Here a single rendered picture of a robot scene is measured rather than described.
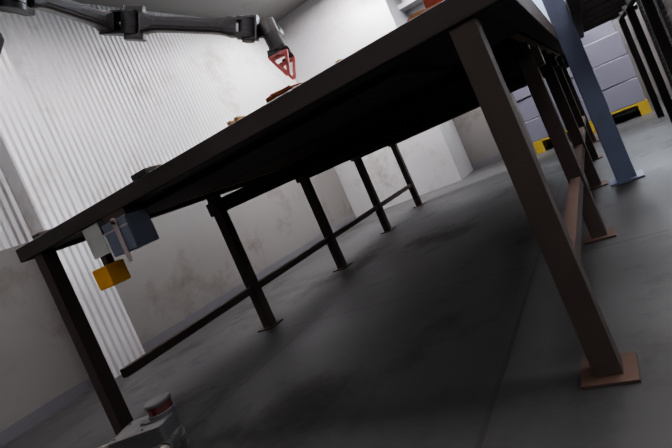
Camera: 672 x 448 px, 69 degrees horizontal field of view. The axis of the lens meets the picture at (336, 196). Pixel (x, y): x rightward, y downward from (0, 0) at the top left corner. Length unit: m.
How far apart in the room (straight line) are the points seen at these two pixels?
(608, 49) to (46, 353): 5.59
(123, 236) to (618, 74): 5.08
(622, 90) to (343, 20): 3.42
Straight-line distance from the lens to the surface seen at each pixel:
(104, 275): 1.98
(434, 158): 6.48
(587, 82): 3.08
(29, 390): 3.83
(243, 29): 1.74
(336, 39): 6.90
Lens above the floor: 0.65
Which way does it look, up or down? 2 degrees down
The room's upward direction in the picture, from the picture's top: 24 degrees counter-clockwise
